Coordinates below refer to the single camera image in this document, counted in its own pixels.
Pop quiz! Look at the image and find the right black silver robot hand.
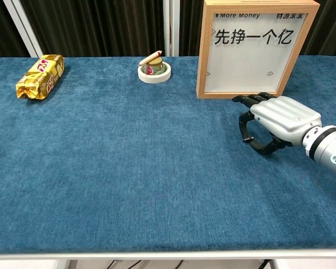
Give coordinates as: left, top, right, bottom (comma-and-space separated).
231, 92, 323, 155

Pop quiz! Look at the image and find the black pleated curtain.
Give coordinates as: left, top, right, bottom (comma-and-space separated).
19, 0, 165, 58
0, 0, 31, 61
179, 0, 206, 57
298, 0, 336, 57

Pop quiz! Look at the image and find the white round ceramic dish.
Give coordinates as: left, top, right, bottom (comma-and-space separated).
137, 57, 172, 84

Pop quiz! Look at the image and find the green floral small jar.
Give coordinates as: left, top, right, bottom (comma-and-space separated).
143, 57, 165, 76

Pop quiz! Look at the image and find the beige stick with red tip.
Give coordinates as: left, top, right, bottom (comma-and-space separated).
138, 50, 162, 67

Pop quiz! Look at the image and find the blue table cloth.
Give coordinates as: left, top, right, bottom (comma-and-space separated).
0, 55, 336, 254

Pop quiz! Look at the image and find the yellow foil snack package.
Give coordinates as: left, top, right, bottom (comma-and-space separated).
15, 54, 66, 100

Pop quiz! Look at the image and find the wooden frame coin box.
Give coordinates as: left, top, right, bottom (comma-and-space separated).
195, 0, 320, 100

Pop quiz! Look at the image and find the white partition post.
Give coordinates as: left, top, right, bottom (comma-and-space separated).
162, 0, 180, 57
3, 0, 43, 58

